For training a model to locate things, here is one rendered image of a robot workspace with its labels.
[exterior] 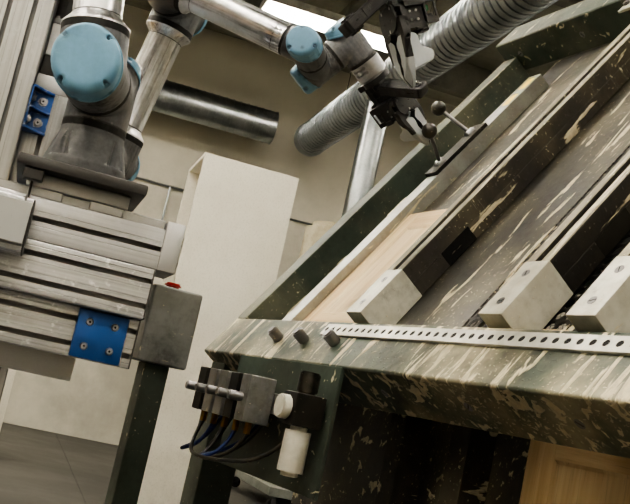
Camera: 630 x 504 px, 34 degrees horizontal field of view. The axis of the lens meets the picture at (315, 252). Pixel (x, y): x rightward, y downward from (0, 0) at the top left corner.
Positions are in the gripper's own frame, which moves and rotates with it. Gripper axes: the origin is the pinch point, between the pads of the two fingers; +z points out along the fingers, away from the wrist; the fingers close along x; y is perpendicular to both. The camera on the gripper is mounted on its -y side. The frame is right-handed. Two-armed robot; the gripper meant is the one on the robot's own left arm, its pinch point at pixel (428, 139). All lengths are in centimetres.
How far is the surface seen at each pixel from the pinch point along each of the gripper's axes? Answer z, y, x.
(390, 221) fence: 8.1, 7.5, 20.1
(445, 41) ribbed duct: 59, 240, -365
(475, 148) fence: 10.1, -3.2, -8.7
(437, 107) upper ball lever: -2.6, 2.0, -12.6
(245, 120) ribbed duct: 58, 576, -495
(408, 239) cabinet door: 10.4, -1.7, 28.5
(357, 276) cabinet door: 10.1, 8.4, 38.4
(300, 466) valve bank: 15, -11, 95
